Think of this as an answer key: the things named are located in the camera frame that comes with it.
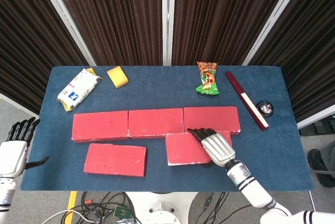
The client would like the yellow sponge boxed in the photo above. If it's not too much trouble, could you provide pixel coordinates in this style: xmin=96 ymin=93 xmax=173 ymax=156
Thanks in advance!
xmin=106 ymin=65 xmax=129 ymax=88

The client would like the red brick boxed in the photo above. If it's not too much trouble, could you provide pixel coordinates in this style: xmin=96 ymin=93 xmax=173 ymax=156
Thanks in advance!
xmin=165 ymin=130 xmax=233 ymax=166
xmin=183 ymin=106 xmax=241 ymax=137
xmin=71 ymin=110 xmax=130 ymax=143
xmin=83 ymin=143 xmax=148 ymax=178
xmin=127 ymin=108 xmax=185 ymax=139

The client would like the round black metal object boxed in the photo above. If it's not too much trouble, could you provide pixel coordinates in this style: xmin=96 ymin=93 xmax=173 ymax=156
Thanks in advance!
xmin=255 ymin=100 xmax=275 ymax=118

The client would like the green orange snack bag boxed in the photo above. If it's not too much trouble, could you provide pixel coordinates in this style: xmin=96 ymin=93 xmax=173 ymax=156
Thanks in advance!
xmin=196 ymin=61 xmax=220 ymax=96

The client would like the black cable bundle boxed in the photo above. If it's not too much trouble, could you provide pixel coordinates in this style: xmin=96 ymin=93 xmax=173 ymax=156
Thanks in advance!
xmin=77 ymin=192 xmax=138 ymax=224
xmin=200 ymin=192 xmax=251 ymax=224

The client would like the blue table cloth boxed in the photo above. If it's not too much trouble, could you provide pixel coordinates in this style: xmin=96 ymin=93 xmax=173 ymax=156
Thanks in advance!
xmin=20 ymin=65 xmax=314 ymax=193

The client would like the white cable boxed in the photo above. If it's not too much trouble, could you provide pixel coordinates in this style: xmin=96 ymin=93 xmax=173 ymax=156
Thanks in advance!
xmin=39 ymin=209 xmax=91 ymax=224

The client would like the black shoe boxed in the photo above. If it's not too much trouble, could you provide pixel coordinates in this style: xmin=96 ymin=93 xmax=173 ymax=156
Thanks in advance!
xmin=307 ymin=148 xmax=335 ymax=188

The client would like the white tissue pack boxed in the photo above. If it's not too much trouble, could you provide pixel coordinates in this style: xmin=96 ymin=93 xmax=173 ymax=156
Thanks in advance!
xmin=55 ymin=68 xmax=103 ymax=111

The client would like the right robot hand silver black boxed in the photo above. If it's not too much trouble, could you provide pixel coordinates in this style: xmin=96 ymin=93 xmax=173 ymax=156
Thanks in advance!
xmin=186 ymin=127 xmax=236 ymax=169

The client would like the white partition post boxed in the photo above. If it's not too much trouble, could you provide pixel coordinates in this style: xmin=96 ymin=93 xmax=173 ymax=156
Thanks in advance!
xmin=161 ymin=0 xmax=176 ymax=66
xmin=242 ymin=0 xmax=314 ymax=66
xmin=297 ymin=108 xmax=335 ymax=130
xmin=33 ymin=0 xmax=96 ymax=66

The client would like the dark red long box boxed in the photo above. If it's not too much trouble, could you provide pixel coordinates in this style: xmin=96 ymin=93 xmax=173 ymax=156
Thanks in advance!
xmin=225 ymin=71 xmax=270 ymax=131

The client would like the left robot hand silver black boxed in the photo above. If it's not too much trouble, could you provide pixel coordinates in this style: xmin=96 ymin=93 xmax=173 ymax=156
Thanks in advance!
xmin=0 ymin=117 xmax=50 ymax=177

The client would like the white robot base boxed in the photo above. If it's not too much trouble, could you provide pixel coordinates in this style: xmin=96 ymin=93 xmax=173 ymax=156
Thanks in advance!
xmin=124 ymin=192 xmax=197 ymax=224

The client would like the green circuit board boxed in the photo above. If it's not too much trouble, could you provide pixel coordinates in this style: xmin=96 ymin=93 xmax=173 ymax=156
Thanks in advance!
xmin=114 ymin=205 xmax=131 ymax=219

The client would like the brown pleated curtain panel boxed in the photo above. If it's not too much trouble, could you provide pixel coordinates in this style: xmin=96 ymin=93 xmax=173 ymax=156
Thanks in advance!
xmin=171 ymin=0 xmax=295 ymax=66
xmin=48 ymin=0 xmax=168 ymax=66
xmin=0 ymin=0 xmax=90 ymax=115
xmin=248 ymin=0 xmax=335 ymax=125

